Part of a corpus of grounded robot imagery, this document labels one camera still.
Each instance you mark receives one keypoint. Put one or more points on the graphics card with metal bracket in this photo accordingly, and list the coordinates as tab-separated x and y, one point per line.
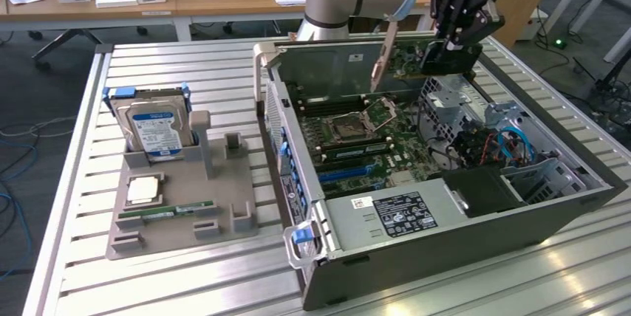
409	61

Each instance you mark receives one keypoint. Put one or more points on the black plastic shroud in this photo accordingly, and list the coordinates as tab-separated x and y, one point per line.
486	192

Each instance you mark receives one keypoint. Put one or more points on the CPU socket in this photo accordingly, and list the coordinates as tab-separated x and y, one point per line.
350	127

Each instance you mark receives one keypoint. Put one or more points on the white table leg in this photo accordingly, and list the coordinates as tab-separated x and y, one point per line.
617	50

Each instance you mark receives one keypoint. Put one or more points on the metal socket cover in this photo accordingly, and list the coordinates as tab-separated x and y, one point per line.
382	113

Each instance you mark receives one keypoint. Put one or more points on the black device with green light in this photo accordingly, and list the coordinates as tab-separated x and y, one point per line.
558	43

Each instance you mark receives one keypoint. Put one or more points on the grey power supply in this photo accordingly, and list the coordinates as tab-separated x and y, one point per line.
355	227

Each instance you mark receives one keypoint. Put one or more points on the grey open PC case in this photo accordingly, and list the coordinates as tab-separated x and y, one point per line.
443	257

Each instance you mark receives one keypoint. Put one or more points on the silver CPU chip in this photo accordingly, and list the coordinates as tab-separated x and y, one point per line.
142	190

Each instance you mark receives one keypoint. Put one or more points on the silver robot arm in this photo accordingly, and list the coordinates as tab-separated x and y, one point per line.
335	2

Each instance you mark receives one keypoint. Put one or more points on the hard disk with blue caddy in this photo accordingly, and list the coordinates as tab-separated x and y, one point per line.
152	135

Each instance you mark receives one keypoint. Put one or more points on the silver chipset heat sink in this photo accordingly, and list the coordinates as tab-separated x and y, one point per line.
403	178

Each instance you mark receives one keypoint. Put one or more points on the grey parts rack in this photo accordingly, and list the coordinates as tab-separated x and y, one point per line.
198	190

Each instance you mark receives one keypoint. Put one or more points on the silver disk bay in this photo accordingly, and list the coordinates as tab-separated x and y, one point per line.
542	183
443	102

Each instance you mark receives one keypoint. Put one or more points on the black chair base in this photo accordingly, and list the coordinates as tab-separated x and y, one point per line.
54	44

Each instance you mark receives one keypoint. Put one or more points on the white box with red button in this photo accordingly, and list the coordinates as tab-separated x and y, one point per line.
533	31

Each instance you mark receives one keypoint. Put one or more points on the green RAM stick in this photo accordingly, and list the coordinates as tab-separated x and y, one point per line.
355	150
167	211

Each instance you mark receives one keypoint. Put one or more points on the blue case latch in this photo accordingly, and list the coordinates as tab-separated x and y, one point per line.
302	237

